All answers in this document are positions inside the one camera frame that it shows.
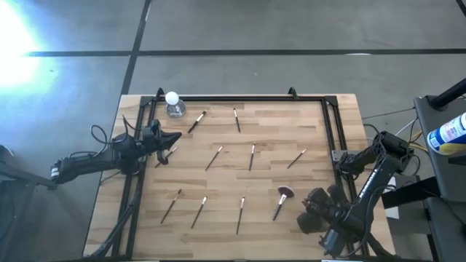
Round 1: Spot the yellow cable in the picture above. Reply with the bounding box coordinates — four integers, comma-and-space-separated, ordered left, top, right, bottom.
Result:
408, 129, 430, 153

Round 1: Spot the grey cart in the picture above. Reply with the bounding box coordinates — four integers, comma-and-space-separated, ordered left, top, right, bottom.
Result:
414, 94, 466, 262

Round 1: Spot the white light bulb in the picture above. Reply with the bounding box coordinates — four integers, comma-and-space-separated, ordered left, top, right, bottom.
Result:
165, 90, 181, 110

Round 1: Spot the white cable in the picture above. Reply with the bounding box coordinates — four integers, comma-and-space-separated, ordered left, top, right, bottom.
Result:
394, 116, 419, 138

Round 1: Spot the dark metal stand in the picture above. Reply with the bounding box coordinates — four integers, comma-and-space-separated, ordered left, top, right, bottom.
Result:
0, 144, 58, 262

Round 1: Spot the black aluminium frame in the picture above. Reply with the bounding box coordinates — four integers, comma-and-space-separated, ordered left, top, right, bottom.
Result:
87, 86, 368, 262

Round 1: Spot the white blue wipes canister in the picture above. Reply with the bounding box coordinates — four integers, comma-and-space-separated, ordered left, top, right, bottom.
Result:
426, 111, 466, 156

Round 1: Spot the black fan makeup brush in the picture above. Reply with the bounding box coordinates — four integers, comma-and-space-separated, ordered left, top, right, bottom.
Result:
272, 185, 296, 222

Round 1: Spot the black pole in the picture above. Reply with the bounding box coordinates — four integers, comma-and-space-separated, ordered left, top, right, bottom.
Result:
428, 77, 466, 111

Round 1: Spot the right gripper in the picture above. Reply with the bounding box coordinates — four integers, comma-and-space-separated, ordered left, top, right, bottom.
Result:
296, 184, 344, 234

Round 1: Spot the thin black makeup brush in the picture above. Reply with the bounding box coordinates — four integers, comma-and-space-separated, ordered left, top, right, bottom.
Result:
248, 142, 257, 172
190, 196, 208, 230
204, 145, 224, 172
232, 107, 242, 134
286, 147, 309, 170
235, 196, 246, 236
154, 146, 179, 169
159, 188, 183, 225

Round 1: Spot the clear glass dish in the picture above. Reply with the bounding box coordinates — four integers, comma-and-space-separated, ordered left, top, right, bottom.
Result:
165, 98, 187, 119

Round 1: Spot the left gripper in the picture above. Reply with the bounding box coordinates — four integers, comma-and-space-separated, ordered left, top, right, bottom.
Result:
140, 119, 183, 166

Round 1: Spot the grey cable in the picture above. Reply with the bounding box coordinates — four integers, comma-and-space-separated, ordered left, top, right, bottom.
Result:
361, 106, 416, 120

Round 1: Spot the thick black makeup brush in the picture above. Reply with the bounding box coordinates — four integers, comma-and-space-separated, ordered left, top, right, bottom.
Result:
186, 109, 208, 134

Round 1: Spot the black cable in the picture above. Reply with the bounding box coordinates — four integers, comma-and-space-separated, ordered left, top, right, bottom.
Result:
90, 124, 122, 147

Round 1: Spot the black bar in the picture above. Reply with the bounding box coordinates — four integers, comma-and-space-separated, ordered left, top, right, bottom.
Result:
381, 175, 443, 210

